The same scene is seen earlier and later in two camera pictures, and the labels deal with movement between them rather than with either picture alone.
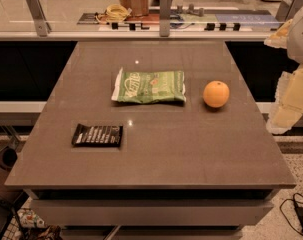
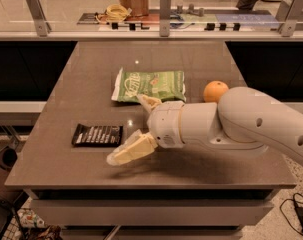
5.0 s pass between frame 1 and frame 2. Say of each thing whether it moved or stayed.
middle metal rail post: stayed
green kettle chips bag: stayed
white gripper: moved
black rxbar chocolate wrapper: stayed
